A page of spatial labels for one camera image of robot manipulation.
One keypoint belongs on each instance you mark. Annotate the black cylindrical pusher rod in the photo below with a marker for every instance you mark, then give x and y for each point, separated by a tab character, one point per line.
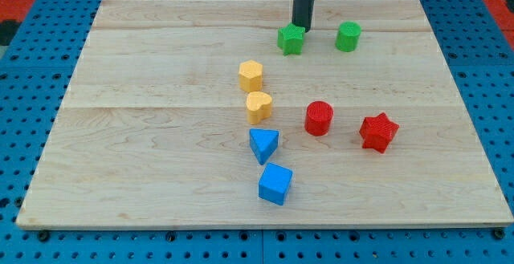
302	11

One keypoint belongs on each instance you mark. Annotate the green star block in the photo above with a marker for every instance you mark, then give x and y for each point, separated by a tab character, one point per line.
290	39

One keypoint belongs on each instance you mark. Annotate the red star block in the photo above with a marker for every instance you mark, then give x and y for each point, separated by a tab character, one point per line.
377	132

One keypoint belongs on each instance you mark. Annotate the green cylinder block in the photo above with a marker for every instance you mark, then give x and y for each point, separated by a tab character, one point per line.
348	36

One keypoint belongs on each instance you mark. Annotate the yellow hexagon block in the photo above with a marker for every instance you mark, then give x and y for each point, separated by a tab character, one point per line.
250	76

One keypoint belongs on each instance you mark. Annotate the yellow heart block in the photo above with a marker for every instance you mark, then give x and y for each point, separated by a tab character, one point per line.
258	106

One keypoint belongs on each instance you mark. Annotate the red cylinder block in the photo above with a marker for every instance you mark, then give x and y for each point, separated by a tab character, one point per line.
318	118

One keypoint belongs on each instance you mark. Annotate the blue triangle block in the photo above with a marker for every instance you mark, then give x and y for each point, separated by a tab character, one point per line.
263	143

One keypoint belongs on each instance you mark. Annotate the blue cube block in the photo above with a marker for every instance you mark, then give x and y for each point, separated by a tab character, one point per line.
274	183

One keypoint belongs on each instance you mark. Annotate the wooden board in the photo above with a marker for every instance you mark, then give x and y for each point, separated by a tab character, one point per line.
152	132

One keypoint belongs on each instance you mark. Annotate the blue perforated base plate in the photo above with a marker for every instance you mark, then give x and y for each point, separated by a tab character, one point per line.
34	74

